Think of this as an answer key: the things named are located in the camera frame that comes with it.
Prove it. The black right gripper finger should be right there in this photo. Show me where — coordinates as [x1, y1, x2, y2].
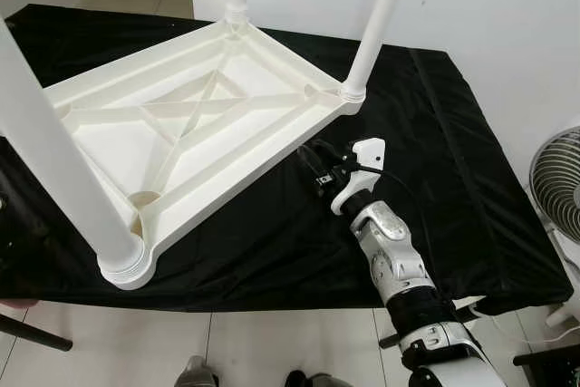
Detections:
[297, 142, 332, 179]

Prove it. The black table leg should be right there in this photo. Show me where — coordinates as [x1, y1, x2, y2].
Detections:
[0, 313, 73, 353]
[379, 331, 404, 350]

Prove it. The grey robot leg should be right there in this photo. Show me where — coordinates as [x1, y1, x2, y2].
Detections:
[285, 369, 354, 387]
[174, 355, 218, 387]

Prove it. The black storage rack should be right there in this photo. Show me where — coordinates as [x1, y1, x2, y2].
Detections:
[512, 343, 580, 387]

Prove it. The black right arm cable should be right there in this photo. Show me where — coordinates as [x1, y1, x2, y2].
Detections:
[337, 147, 431, 252]

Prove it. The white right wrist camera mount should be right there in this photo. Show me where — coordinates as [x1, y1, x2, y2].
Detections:
[329, 137, 388, 216]

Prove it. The white pedestal fan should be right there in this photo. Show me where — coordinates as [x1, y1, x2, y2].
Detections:
[528, 126, 580, 243]

